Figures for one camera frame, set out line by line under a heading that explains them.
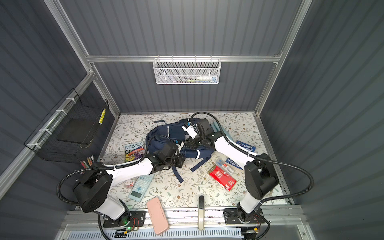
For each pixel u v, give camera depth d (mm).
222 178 871
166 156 671
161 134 957
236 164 527
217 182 846
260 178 451
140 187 826
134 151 963
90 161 788
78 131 743
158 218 727
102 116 831
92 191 442
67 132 721
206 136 664
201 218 708
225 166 904
